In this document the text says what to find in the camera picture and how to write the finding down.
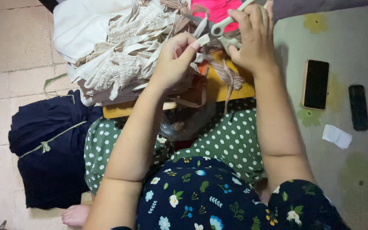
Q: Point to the person's right hand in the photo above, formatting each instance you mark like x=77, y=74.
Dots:
x=256, y=41

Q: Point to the person's left hand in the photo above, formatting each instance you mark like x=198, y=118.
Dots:
x=171, y=64

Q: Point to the beige fabric strip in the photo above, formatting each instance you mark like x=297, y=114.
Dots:
x=204, y=39

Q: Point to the orange fabric piece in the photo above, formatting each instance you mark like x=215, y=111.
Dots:
x=203, y=67

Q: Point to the taupe fabric strip bundle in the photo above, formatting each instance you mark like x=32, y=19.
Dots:
x=227, y=73

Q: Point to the heap of beige smocked garments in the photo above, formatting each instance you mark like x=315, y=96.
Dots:
x=123, y=67

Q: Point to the pink fabric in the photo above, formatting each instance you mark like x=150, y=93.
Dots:
x=217, y=9

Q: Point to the yellow wooden board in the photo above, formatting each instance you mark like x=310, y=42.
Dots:
x=222, y=88

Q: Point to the clear plastic bag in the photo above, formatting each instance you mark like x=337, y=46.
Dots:
x=187, y=123

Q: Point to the grey cloth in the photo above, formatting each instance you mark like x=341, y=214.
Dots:
x=315, y=7

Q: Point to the smartphone in beige case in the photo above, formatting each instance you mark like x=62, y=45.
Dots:
x=315, y=84

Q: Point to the white fabric sheet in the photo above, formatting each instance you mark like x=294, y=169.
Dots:
x=81, y=25

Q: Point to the green polka dot trousers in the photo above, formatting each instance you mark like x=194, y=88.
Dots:
x=232, y=140

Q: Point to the black remote control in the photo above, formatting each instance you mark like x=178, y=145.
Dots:
x=358, y=107

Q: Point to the white paper scrap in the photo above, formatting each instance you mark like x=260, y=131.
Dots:
x=336, y=136

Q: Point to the black object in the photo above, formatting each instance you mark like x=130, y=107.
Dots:
x=48, y=4

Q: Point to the navy floral shirt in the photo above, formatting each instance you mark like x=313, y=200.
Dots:
x=209, y=198

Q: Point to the navy blue garment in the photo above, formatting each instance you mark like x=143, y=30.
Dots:
x=49, y=159

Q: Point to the pale green floral mat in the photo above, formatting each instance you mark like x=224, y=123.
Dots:
x=347, y=179

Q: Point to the person's foot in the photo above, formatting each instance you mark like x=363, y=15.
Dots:
x=75, y=215

